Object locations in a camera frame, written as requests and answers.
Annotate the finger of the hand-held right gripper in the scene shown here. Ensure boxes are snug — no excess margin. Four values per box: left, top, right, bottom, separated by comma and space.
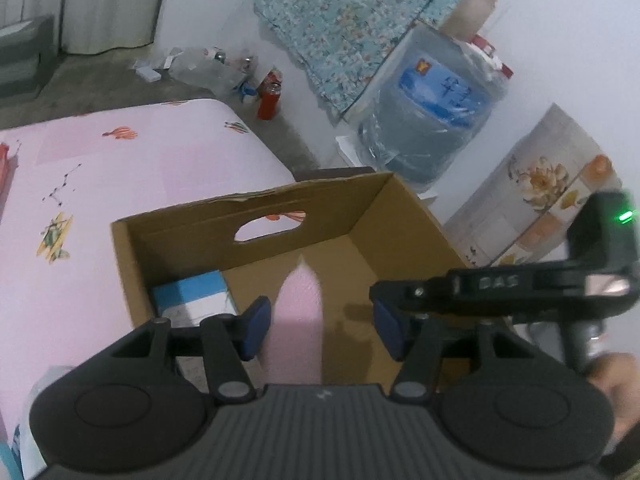
369, 272, 453, 318

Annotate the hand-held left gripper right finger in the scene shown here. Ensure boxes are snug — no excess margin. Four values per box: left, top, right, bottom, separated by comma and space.
373, 300, 536, 403

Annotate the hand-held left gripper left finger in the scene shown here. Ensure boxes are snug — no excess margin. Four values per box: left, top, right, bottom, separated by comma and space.
107, 296, 273, 405

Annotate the pink packet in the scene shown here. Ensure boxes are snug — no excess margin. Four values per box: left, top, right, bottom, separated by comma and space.
265, 260, 326, 387

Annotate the brown cardboard box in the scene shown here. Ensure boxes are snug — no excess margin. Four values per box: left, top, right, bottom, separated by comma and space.
111, 172, 483, 396

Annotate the person's right hand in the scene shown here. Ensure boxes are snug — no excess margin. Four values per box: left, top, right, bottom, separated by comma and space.
586, 352, 640, 441

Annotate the blue white flat packet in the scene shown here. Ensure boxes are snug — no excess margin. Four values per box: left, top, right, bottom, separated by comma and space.
151, 270, 241, 328

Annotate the floral printed panel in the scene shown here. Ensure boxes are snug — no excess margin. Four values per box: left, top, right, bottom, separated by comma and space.
445, 102, 626, 268

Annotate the white flat box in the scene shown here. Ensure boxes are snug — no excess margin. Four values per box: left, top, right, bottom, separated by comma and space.
335, 135, 373, 168

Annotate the pink printed bed sheet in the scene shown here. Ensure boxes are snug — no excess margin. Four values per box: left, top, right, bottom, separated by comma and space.
0, 97, 296, 480

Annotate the blue water jug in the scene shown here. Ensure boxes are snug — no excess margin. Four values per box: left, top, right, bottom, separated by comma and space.
357, 25, 511, 193

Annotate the red white box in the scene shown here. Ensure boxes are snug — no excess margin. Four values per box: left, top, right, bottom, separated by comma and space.
470, 35, 513, 81

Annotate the red bottle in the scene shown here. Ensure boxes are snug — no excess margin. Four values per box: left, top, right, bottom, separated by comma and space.
257, 71, 284, 121

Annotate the clear plastic bag pile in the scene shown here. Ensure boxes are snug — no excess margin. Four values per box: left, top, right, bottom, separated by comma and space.
167, 46, 261, 98

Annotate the beige roll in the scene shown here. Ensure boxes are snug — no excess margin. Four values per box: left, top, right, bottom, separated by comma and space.
442, 0, 498, 41

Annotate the teal floral cloth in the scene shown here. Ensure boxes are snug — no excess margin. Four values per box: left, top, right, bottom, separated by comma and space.
254, 0, 488, 121

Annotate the grey storage box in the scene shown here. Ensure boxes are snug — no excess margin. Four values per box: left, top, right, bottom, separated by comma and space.
0, 15, 56, 98

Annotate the white curtain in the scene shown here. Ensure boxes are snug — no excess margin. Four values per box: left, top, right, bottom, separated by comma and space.
0, 0, 173, 56

